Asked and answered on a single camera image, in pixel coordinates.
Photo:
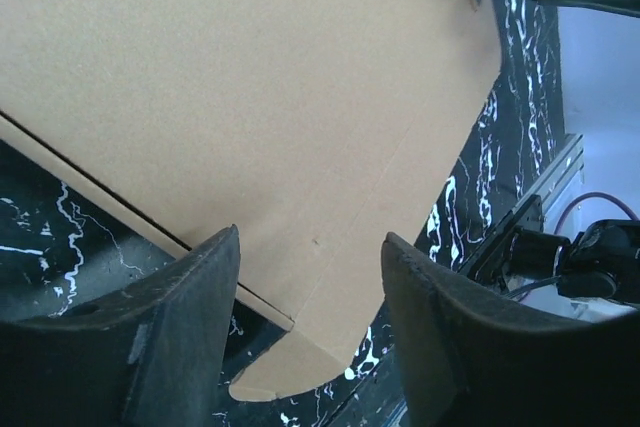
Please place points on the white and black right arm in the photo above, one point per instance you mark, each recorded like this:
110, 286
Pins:
603, 260

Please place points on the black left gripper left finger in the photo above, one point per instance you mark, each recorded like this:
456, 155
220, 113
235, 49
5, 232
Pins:
149, 354

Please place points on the brown cardboard box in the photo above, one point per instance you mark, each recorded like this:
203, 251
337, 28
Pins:
314, 126

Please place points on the aluminium frame rail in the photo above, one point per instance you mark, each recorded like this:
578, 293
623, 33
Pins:
549, 186

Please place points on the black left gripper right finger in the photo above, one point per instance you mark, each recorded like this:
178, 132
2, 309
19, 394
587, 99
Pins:
470, 357

